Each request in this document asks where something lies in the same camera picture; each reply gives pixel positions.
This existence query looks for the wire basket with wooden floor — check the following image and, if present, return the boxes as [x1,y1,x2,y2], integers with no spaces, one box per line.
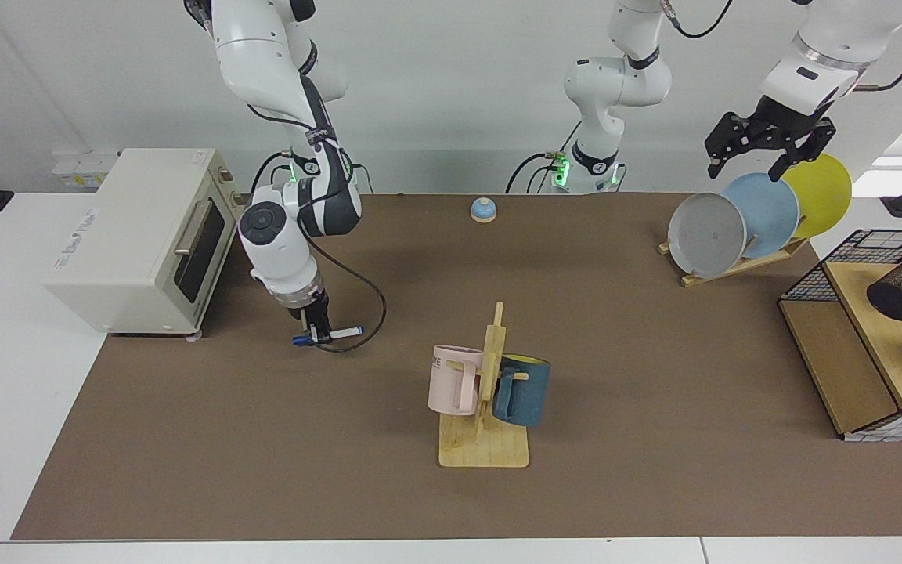
[778,229,902,444]

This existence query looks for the brown table cloth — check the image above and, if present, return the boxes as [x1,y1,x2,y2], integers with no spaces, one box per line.
[11,192,902,541]

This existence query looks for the light blue plate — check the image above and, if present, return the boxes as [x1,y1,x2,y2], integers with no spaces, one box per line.
[721,172,800,259]

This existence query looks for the black base cable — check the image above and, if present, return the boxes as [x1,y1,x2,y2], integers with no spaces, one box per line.
[506,121,583,194]
[251,151,295,194]

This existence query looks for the grey plate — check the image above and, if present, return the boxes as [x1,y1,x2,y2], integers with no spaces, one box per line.
[668,193,748,279]

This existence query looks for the yellow plate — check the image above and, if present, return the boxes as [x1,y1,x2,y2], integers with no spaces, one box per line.
[781,154,853,240]

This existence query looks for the wooden cup stand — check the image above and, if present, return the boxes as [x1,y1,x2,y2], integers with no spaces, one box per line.
[438,301,531,469]

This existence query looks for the blue and white marker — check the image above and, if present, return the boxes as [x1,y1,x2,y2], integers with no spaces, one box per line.
[292,327,364,346]

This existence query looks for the wooden plate rack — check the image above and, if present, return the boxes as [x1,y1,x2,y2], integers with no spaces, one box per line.
[658,215,810,288]

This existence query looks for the dark teal cup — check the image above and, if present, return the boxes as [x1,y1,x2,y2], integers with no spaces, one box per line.
[492,354,552,428]

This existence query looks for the white power socket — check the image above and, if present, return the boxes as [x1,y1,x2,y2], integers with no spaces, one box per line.
[52,151,119,189]

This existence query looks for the pink cup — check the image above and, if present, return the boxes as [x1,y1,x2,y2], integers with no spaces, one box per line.
[428,345,485,417]

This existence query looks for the pale toaster oven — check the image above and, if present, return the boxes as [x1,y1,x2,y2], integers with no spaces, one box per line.
[42,147,247,338]

